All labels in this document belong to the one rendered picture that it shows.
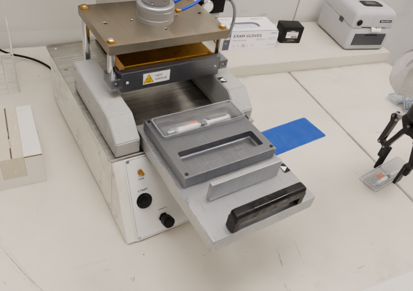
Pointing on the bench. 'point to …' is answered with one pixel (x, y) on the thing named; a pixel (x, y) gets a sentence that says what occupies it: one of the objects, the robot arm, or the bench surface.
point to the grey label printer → (356, 18)
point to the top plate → (151, 23)
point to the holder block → (211, 150)
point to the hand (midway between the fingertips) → (391, 166)
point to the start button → (145, 201)
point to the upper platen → (157, 55)
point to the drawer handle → (265, 205)
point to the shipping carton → (19, 149)
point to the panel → (134, 169)
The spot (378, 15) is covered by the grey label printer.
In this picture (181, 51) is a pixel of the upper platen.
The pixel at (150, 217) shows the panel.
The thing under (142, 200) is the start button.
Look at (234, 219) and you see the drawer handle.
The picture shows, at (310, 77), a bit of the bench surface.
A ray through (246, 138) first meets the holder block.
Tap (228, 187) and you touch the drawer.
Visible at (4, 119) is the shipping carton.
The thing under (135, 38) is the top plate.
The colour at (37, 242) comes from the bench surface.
